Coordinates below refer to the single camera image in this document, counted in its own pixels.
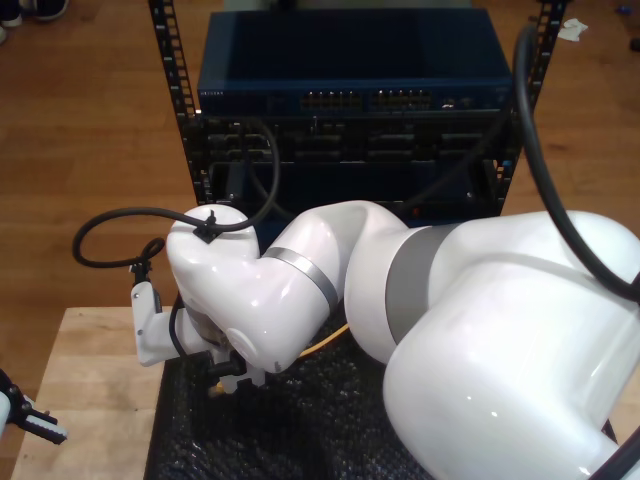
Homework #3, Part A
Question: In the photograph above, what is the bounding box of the blue rack base plate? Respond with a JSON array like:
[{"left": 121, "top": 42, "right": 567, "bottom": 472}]
[{"left": 255, "top": 217, "right": 296, "bottom": 250}]

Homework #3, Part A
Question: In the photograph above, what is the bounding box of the blue network switch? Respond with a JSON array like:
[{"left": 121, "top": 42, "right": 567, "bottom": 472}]
[{"left": 196, "top": 9, "right": 516, "bottom": 117}]

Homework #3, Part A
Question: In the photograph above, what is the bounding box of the black empty rack chassis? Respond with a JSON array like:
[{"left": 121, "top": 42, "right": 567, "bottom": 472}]
[{"left": 207, "top": 159, "right": 504, "bottom": 221}]

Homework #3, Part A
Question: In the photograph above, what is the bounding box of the black bubble wrap mat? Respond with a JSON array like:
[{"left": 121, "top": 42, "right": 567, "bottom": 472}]
[{"left": 143, "top": 314, "right": 629, "bottom": 480}]

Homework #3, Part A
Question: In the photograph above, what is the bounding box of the yellow network cable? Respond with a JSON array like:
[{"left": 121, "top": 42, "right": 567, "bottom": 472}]
[{"left": 208, "top": 323, "right": 351, "bottom": 400}]

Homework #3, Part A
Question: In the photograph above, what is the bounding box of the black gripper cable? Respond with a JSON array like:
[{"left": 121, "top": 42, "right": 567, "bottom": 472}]
[{"left": 168, "top": 294, "right": 214, "bottom": 364}]

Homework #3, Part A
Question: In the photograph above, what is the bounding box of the black perforated rack post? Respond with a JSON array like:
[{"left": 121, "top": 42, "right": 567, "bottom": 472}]
[
  {"left": 147, "top": 0, "right": 214, "bottom": 221},
  {"left": 499, "top": 0, "right": 570, "bottom": 219}
]

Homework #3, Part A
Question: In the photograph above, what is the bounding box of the person's dark shoe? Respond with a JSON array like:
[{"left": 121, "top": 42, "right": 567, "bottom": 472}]
[{"left": 33, "top": 0, "right": 71, "bottom": 21}]

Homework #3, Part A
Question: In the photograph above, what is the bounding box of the black rack server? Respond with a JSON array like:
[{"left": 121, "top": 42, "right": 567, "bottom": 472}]
[{"left": 197, "top": 115, "right": 514, "bottom": 164}]

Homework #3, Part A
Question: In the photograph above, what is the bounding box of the crumpled white paper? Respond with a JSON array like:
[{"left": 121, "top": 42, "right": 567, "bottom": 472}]
[{"left": 557, "top": 18, "right": 589, "bottom": 44}]

